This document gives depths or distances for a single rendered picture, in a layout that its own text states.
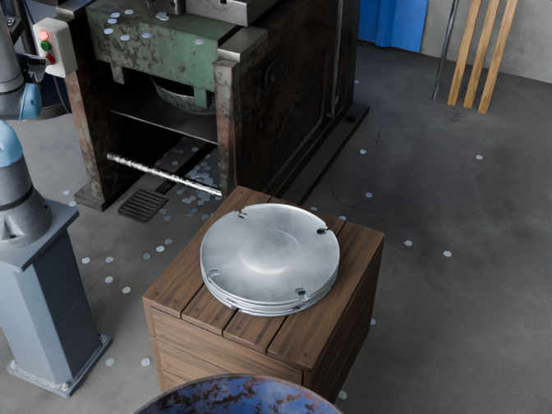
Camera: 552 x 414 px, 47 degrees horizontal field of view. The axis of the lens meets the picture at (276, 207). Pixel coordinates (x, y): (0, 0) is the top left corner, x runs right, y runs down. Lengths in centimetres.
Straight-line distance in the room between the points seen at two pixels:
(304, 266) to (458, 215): 87
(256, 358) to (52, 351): 51
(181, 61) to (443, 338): 97
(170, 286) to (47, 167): 107
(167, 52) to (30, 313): 70
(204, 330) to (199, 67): 66
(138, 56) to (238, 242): 61
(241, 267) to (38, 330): 47
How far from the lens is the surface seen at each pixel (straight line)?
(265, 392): 106
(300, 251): 133
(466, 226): 205
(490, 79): 253
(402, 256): 190
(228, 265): 131
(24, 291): 140
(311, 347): 123
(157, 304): 131
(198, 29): 160
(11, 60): 142
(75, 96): 186
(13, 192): 129
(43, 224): 135
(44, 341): 152
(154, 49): 167
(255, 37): 156
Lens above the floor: 134
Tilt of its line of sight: 41 degrees down
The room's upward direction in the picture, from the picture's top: 1 degrees clockwise
